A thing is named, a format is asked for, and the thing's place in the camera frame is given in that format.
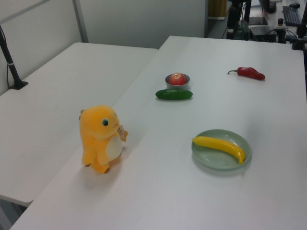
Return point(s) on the small grey metal bowl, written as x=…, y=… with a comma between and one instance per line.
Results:
x=177, y=86

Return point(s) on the black stand with clamp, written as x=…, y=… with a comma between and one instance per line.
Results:
x=299, y=39

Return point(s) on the red chili pepper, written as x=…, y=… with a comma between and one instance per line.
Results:
x=249, y=72

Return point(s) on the orange plush toy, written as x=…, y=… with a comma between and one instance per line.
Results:
x=98, y=134

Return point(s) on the paper hang tag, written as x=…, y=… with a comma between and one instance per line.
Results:
x=121, y=133

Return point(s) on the green cucumber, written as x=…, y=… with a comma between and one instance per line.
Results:
x=173, y=94

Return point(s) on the yellow wooden panel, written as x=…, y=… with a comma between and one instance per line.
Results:
x=217, y=8

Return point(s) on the black vertical pole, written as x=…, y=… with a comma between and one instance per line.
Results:
x=247, y=10

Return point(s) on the black electronics box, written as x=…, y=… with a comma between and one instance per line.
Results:
x=262, y=32

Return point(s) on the black keyboard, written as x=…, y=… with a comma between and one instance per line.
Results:
x=291, y=15

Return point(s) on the yellow banana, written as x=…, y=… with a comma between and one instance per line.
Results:
x=220, y=143

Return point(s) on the pale green plastic plate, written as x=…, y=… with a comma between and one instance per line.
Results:
x=216, y=159

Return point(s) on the grey partition post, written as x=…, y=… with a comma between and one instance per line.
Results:
x=80, y=21

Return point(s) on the black camera pole with base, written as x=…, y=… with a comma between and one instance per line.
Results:
x=12, y=67

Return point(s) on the red apple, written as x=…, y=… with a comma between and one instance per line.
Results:
x=177, y=79

